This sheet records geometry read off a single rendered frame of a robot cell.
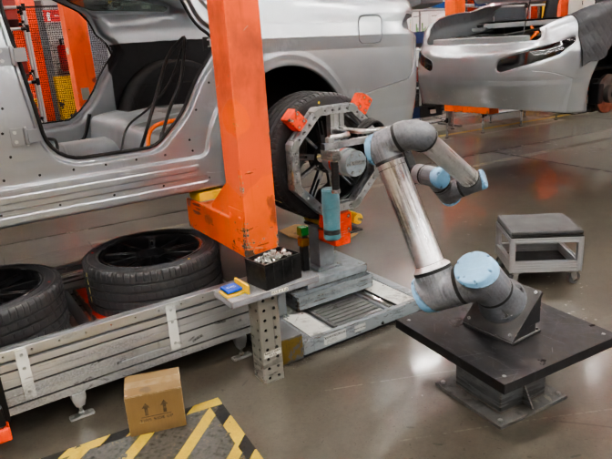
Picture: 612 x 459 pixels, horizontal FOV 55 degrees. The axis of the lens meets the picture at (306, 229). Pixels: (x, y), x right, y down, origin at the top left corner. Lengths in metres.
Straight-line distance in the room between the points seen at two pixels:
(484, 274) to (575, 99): 3.19
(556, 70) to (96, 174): 3.61
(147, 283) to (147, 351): 0.30
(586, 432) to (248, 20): 2.04
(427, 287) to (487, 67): 3.20
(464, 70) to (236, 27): 3.20
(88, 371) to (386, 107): 2.20
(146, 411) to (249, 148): 1.14
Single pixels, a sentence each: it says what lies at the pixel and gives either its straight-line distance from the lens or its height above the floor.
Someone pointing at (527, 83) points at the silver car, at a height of 1.00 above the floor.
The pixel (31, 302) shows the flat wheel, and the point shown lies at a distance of 2.65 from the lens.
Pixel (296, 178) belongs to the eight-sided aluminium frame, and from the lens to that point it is 2.87.
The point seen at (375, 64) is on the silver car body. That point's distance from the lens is 3.58.
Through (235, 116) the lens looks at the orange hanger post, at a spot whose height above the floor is 1.15.
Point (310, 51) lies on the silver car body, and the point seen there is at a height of 1.37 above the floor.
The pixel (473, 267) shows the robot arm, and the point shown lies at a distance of 2.25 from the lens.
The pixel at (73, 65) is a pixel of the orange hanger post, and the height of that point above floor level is 1.36.
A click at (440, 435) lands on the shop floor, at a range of 2.39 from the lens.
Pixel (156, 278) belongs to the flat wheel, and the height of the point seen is 0.47.
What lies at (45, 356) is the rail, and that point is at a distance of 2.58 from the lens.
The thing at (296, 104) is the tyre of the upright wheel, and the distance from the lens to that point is 2.96.
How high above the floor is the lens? 1.43
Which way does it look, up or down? 18 degrees down
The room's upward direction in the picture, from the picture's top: 4 degrees counter-clockwise
